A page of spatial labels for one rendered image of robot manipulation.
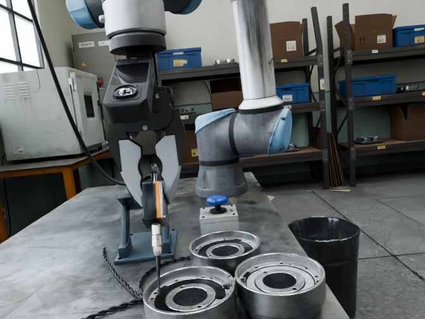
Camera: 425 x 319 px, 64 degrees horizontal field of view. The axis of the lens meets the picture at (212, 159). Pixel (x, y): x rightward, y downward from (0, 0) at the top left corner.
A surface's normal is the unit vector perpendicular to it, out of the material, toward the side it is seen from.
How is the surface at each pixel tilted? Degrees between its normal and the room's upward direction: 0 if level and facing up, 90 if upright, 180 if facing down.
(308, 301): 90
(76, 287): 0
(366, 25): 94
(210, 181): 73
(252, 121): 97
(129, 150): 90
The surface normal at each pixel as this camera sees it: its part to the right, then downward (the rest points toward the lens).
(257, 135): -0.40, 0.29
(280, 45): -0.08, 0.21
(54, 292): -0.10, -0.98
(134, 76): -0.06, -0.77
